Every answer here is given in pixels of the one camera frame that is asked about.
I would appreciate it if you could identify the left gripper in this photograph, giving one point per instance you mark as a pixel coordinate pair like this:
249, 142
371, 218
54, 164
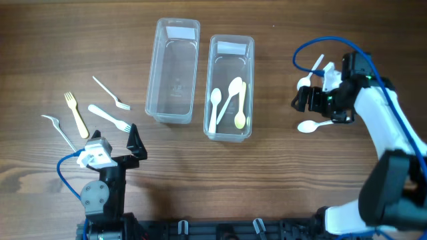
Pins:
135, 144

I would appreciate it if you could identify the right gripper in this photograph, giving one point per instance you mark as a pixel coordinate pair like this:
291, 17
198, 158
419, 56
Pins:
315, 92

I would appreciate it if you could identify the wide-handled white plastic fork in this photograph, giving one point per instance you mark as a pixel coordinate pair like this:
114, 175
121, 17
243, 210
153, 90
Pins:
121, 125

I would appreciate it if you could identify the thin white plastic fork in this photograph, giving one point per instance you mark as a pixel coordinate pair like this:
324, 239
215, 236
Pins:
118, 103

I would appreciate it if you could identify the white spoon pointing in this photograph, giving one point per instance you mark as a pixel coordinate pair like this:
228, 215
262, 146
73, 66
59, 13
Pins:
310, 126

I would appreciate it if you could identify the thin-handled white spoon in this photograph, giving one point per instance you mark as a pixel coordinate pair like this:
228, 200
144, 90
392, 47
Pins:
306, 81

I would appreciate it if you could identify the cream yellow plastic fork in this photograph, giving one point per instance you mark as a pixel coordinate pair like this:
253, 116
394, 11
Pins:
72, 104

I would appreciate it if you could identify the curved white plastic fork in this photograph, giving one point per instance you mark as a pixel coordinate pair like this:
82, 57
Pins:
56, 125

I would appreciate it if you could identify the cream yellow plastic spoon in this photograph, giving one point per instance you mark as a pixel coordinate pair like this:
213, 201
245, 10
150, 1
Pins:
240, 119

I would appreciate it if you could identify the wide-handled white plastic spoon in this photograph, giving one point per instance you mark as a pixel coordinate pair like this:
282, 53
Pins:
215, 98

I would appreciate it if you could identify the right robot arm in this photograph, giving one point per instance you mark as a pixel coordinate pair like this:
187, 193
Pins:
394, 195

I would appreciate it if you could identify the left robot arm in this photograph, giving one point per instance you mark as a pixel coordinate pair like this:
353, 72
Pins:
104, 198

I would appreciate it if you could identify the left clear plastic container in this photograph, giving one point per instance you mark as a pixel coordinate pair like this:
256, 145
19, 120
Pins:
173, 71

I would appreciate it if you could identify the clear plastic container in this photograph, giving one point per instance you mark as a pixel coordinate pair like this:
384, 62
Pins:
173, 71
230, 56

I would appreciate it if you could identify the right clear plastic container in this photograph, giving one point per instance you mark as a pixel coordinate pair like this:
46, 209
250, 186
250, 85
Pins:
230, 56

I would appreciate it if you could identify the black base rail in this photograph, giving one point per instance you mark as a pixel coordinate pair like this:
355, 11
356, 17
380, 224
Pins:
277, 230

